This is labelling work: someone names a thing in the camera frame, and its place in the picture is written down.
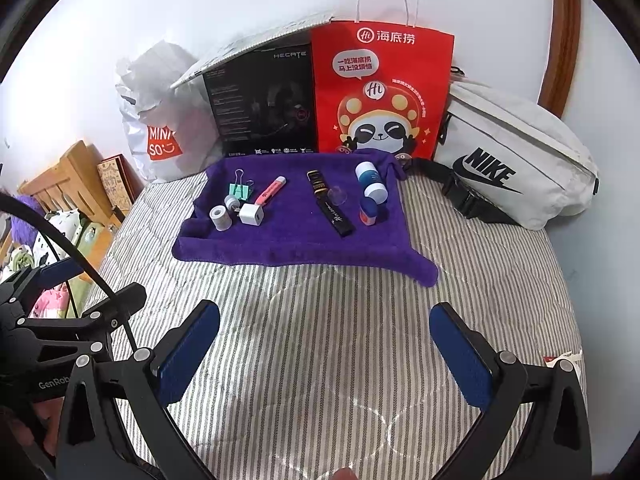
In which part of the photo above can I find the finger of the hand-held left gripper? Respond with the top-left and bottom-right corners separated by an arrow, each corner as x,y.
15,282 -> 147,357
0,258 -> 85,311

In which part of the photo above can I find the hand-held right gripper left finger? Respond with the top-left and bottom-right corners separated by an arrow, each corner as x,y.
54,300 -> 222,480

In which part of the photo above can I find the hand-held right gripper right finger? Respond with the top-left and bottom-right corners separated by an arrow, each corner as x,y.
429,302 -> 593,480

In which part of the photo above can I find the white tape roll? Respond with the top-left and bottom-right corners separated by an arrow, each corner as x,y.
209,205 -> 232,232

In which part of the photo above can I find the white charger plug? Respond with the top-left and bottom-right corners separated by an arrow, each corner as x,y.
239,203 -> 266,226

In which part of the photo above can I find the green binder clip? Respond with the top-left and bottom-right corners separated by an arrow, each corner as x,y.
227,169 -> 257,202

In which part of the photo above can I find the small blue pink bottle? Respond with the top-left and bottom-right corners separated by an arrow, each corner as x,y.
359,196 -> 380,227

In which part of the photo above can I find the pink highlighter pen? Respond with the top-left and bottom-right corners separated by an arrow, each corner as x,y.
255,176 -> 288,207

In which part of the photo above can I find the long black gold-trimmed box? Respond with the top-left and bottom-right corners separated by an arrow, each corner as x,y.
306,170 -> 356,238

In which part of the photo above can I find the white blue cream bottle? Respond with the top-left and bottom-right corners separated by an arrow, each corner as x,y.
355,161 -> 388,206

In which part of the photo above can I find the person's left hand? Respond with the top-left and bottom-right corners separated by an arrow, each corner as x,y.
5,400 -> 61,461

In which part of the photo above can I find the pink plush toy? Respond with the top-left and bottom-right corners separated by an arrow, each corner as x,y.
27,285 -> 71,318

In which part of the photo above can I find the white patterned plush toy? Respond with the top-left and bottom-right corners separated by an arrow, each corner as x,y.
45,207 -> 108,266

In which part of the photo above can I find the purple fluffy toy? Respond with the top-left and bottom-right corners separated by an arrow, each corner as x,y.
10,192 -> 48,246

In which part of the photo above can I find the red white packet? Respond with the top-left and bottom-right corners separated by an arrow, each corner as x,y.
542,351 -> 583,368

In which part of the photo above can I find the wooden headboard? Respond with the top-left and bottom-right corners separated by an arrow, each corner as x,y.
17,140 -> 123,228

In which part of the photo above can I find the brown patterned box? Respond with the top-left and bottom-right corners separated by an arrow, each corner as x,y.
96,155 -> 135,211

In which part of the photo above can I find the purple towel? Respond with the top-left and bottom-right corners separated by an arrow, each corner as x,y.
172,152 -> 440,288

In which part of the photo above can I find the white plastic shopping bag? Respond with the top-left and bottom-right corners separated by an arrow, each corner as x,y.
115,40 -> 223,183

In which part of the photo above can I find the black headset box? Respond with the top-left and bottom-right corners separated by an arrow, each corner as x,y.
202,44 -> 318,158

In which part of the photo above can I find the white waist bag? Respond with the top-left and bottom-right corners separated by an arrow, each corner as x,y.
407,66 -> 600,231

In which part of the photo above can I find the red paper panda bag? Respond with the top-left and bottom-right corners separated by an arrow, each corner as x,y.
310,0 -> 456,162

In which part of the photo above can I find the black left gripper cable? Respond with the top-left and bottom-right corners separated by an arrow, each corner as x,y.
0,192 -> 141,356

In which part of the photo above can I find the brown wooden door frame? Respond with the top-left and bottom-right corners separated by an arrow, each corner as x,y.
540,0 -> 582,118

